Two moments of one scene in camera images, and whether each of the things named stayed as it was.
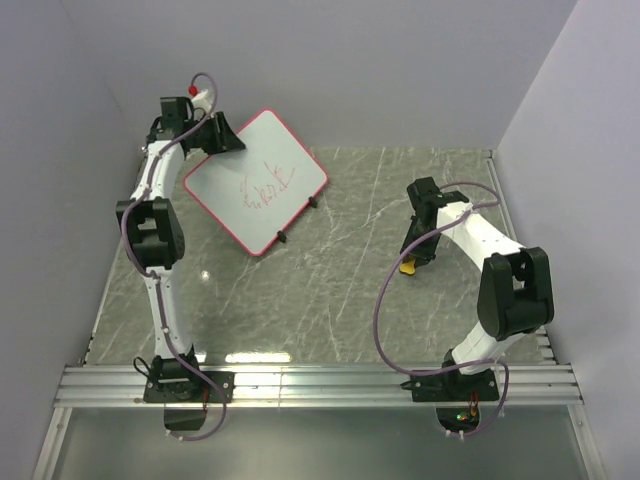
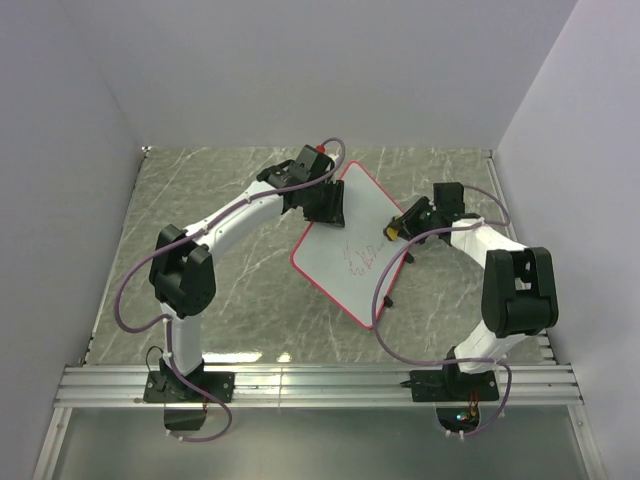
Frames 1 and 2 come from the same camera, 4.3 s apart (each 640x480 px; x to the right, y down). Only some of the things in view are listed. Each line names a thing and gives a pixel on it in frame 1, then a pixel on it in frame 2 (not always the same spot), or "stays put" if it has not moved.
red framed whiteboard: (257, 193) → (347, 262)
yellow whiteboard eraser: (408, 267) → (392, 233)
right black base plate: (451, 385) stays put
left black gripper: (227, 140) → (334, 213)
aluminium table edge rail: (509, 223) stays put
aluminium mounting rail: (525, 386) stays put
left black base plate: (201, 391) stays put
